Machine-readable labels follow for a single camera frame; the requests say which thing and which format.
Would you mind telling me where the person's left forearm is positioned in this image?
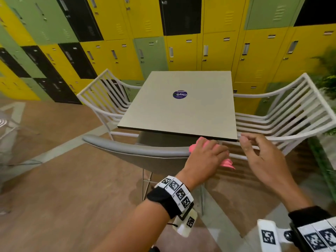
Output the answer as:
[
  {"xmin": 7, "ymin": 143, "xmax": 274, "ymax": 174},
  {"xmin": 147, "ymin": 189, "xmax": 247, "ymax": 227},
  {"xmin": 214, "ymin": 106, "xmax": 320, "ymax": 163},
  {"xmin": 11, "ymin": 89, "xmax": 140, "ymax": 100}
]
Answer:
[{"xmin": 93, "ymin": 199, "xmax": 171, "ymax": 252}]

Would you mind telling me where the grey wire chair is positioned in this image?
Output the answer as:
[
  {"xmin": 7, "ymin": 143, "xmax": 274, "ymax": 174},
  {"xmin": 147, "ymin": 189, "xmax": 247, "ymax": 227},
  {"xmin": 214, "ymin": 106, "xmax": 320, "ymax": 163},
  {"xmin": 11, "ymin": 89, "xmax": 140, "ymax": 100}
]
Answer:
[{"xmin": 0, "ymin": 110, "xmax": 40, "ymax": 166}]

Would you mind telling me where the green leafy plant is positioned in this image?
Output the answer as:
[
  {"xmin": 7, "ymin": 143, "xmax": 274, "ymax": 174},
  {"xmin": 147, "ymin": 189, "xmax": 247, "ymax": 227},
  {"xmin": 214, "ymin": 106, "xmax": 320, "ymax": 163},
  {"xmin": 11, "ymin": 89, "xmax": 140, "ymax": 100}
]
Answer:
[{"xmin": 312, "ymin": 49, "xmax": 336, "ymax": 137}]

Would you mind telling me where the pink cleaning cloth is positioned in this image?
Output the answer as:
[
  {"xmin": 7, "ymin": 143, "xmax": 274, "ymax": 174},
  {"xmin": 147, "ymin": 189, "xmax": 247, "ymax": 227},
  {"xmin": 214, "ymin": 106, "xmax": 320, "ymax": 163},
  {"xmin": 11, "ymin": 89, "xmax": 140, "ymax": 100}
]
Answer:
[{"xmin": 189, "ymin": 136, "xmax": 236, "ymax": 170}]

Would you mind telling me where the person's right forearm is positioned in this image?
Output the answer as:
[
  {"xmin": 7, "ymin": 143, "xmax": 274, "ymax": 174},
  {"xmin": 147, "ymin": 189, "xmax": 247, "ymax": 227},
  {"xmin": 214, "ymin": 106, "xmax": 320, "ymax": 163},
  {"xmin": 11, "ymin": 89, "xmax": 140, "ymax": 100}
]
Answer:
[{"xmin": 279, "ymin": 181, "xmax": 315, "ymax": 213}]

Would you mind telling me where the white marker tag mount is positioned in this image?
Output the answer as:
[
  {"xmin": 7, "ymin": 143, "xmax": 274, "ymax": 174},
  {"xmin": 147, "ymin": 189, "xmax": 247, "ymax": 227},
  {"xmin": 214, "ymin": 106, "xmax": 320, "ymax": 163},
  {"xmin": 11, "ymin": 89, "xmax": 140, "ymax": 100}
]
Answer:
[
  {"xmin": 172, "ymin": 208, "xmax": 198, "ymax": 238},
  {"xmin": 257, "ymin": 219, "xmax": 293, "ymax": 252}
]

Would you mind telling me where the person's left hand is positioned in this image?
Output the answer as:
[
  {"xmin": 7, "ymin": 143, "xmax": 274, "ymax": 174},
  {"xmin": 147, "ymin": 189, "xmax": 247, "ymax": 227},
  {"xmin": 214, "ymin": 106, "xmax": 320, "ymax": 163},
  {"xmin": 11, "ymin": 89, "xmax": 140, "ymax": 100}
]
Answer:
[{"xmin": 175, "ymin": 141, "xmax": 230, "ymax": 191}]

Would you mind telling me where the green metal planter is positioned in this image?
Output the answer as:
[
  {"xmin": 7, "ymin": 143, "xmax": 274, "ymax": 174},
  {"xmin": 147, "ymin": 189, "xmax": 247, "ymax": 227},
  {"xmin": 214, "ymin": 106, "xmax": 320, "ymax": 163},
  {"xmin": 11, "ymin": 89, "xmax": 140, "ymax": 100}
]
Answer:
[{"xmin": 307, "ymin": 136, "xmax": 336, "ymax": 204}]

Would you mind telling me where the person's right hand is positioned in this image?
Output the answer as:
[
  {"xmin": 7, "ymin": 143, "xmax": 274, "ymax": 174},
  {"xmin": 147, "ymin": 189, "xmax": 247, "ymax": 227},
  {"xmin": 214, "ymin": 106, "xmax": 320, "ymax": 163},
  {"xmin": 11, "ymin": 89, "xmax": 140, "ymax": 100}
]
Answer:
[{"xmin": 239, "ymin": 133, "xmax": 300, "ymax": 200}]

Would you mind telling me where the wall of coloured lockers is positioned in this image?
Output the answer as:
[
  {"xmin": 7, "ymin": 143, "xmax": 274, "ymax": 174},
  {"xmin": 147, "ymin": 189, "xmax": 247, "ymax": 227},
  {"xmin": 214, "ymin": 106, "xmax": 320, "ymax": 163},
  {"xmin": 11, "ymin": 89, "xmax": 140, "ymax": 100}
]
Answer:
[{"xmin": 0, "ymin": 0, "xmax": 336, "ymax": 116}]

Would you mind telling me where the grey padded chair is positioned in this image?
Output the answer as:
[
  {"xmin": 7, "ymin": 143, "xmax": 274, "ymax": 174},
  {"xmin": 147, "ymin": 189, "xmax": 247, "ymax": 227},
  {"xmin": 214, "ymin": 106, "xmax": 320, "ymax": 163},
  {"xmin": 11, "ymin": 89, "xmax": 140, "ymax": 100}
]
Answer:
[{"xmin": 82, "ymin": 134, "xmax": 206, "ymax": 216}]

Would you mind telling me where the white slatted metal chair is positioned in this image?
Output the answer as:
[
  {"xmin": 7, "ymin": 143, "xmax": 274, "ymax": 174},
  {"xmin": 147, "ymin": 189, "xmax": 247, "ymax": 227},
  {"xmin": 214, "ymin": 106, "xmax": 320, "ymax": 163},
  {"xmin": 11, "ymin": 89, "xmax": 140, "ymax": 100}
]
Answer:
[
  {"xmin": 228, "ymin": 73, "xmax": 336, "ymax": 161},
  {"xmin": 77, "ymin": 69, "xmax": 142, "ymax": 141}
]

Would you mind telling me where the black wristband with marker tiles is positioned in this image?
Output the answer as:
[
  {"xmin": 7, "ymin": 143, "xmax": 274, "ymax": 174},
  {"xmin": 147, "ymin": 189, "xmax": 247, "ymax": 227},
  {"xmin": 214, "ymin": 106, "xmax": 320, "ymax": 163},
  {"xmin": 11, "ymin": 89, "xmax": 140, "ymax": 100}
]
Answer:
[
  {"xmin": 288, "ymin": 206, "xmax": 336, "ymax": 252},
  {"xmin": 146, "ymin": 176, "xmax": 195, "ymax": 220}
]

